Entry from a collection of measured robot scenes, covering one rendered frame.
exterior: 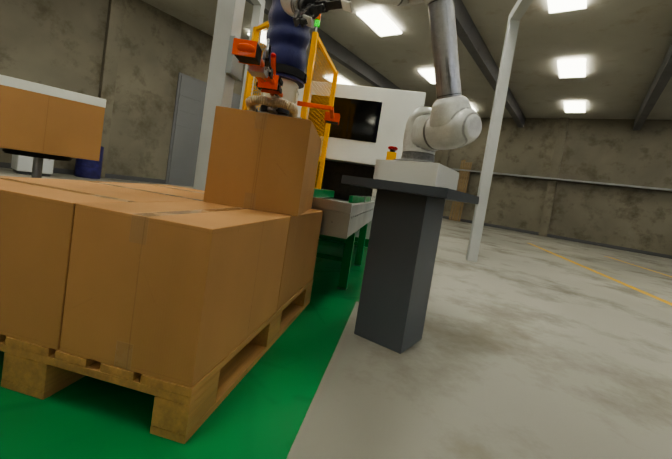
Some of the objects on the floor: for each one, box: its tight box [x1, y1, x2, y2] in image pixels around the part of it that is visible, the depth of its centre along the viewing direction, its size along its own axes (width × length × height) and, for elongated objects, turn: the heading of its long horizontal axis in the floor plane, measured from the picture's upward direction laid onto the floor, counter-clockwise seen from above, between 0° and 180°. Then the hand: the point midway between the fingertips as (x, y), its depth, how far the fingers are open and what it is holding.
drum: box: [74, 146, 104, 179], centre depth 858 cm, size 54×56×81 cm
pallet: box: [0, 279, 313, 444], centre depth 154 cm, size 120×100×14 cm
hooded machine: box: [11, 154, 54, 177], centre depth 723 cm, size 74×60×132 cm
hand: (330, 14), depth 108 cm, fingers open, 13 cm apart
